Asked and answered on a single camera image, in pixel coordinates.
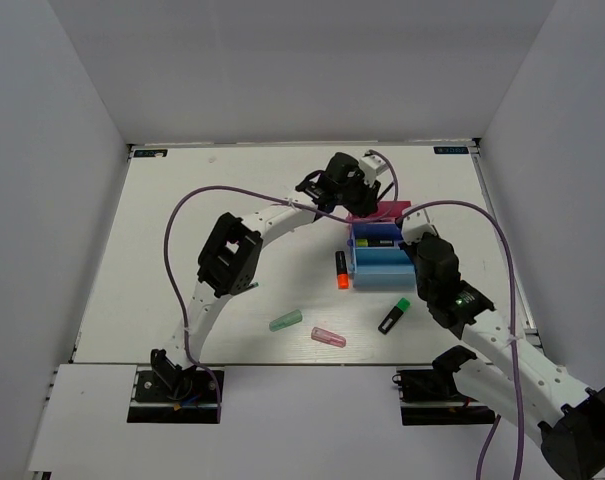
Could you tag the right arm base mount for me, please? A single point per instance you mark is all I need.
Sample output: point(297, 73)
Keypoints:
point(426, 402)

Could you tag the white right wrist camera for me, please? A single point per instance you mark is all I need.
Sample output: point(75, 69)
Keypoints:
point(414, 226)

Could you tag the light blue plastic bin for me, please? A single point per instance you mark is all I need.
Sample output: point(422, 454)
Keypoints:
point(381, 268)

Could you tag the yellow cap black highlighter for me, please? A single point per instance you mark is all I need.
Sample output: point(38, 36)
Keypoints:
point(376, 243)

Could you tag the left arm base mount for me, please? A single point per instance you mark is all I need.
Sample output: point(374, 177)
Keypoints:
point(193, 402)

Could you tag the pink translucent eraser case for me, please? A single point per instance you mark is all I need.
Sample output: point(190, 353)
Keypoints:
point(327, 337)

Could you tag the orange cap black highlighter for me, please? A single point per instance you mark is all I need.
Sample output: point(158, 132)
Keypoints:
point(342, 275)

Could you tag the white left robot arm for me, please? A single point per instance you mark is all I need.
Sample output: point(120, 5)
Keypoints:
point(228, 260)

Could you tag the green cap black highlighter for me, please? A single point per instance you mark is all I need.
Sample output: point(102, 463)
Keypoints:
point(394, 315)

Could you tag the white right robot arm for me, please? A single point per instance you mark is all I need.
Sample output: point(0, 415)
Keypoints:
point(563, 416)

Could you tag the corner label sticker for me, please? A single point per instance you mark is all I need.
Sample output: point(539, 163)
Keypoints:
point(150, 153)
point(451, 150)

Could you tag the purple-blue plastic bin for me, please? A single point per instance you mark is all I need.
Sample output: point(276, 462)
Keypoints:
point(377, 230)

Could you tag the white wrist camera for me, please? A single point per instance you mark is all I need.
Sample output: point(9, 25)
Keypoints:
point(414, 226)
point(373, 165)

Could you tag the pink plastic bin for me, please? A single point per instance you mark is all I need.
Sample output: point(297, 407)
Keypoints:
point(387, 211)

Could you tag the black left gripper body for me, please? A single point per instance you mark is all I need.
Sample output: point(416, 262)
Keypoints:
point(359, 196)

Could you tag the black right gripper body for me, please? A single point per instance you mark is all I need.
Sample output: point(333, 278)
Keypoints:
point(411, 249)

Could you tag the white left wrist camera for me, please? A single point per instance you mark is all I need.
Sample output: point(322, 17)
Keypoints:
point(373, 165)

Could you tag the left corner label sticker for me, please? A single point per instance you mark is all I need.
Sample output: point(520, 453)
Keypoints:
point(150, 153)

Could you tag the right corner label sticker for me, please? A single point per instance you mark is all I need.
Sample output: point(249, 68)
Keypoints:
point(451, 150)

